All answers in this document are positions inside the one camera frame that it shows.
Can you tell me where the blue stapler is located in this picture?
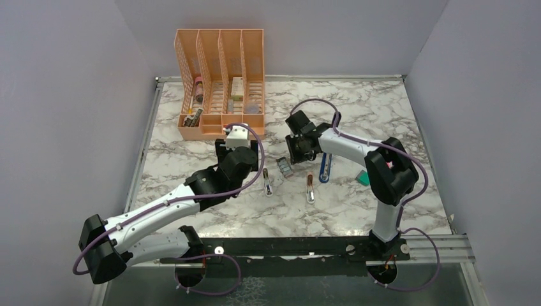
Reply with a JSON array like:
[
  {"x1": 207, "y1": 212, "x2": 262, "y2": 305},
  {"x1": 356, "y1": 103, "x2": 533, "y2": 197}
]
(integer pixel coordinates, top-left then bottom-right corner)
[{"x1": 318, "y1": 153, "x2": 332, "y2": 184}]

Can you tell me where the small white stapler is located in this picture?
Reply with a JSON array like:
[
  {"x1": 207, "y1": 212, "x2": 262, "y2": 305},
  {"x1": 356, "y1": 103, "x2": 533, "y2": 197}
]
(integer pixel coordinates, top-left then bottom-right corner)
[{"x1": 262, "y1": 168, "x2": 274, "y2": 197}]

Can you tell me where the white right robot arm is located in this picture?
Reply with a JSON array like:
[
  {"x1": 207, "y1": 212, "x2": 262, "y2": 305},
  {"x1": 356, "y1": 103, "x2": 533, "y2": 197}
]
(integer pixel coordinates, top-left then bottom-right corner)
[{"x1": 285, "y1": 111, "x2": 419, "y2": 259}]

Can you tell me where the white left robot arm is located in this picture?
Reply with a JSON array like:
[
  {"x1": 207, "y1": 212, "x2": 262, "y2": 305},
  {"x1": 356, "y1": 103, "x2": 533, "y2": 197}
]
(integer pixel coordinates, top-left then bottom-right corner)
[{"x1": 72, "y1": 136, "x2": 265, "y2": 284}]

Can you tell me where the clear tape roll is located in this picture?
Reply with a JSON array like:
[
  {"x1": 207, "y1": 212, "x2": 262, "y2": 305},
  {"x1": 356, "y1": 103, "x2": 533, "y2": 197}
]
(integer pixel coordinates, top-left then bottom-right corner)
[{"x1": 244, "y1": 103, "x2": 261, "y2": 114}]

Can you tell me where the black label card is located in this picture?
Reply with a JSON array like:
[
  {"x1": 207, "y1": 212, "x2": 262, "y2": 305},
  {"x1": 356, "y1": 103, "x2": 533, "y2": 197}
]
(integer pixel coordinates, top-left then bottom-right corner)
[{"x1": 182, "y1": 108, "x2": 204, "y2": 128}]

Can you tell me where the green eraser block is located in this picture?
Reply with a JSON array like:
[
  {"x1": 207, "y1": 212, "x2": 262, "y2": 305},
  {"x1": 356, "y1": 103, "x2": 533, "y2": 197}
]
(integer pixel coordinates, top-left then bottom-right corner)
[{"x1": 356, "y1": 170, "x2": 370, "y2": 186}]

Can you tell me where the green white small box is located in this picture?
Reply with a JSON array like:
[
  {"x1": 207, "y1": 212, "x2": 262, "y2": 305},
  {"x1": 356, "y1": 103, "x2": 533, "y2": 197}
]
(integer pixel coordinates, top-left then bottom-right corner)
[{"x1": 230, "y1": 76, "x2": 244, "y2": 101}]

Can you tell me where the pink glue stick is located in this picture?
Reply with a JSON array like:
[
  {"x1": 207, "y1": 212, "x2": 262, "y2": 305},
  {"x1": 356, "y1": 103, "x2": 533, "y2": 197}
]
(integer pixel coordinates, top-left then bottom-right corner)
[{"x1": 194, "y1": 76, "x2": 204, "y2": 103}]

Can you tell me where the orange plastic desk organizer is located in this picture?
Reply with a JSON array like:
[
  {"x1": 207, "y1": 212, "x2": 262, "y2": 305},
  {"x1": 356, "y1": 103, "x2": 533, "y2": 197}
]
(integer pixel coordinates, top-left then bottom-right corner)
[{"x1": 174, "y1": 29, "x2": 265, "y2": 140}]

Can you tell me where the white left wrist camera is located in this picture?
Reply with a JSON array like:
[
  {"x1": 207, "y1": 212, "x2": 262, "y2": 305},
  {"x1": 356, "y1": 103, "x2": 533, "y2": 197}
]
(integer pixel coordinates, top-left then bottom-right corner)
[{"x1": 225, "y1": 126, "x2": 251, "y2": 150}]

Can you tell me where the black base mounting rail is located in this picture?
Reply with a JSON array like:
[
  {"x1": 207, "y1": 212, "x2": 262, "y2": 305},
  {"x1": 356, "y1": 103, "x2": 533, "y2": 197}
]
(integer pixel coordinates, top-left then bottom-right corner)
[{"x1": 159, "y1": 236, "x2": 410, "y2": 278}]

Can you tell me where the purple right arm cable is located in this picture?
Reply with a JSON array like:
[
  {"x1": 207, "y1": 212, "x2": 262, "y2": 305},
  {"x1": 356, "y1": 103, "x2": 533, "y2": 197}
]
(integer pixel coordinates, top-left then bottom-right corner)
[{"x1": 289, "y1": 98, "x2": 442, "y2": 293}]

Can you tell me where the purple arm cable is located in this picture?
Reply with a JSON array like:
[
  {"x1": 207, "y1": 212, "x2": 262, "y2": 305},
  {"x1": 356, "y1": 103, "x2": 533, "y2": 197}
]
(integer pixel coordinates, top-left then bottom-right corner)
[
  {"x1": 72, "y1": 122, "x2": 266, "y2": 296},
  {"x1": 289, "y1": 98, "x2": 442, "y2": 293}
]

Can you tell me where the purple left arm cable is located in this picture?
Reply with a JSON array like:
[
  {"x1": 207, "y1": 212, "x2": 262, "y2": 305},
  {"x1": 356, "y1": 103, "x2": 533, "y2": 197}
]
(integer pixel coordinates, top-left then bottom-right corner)
[{"x1": 72, "y1": 122, "x2": 266, "y2": 296}]

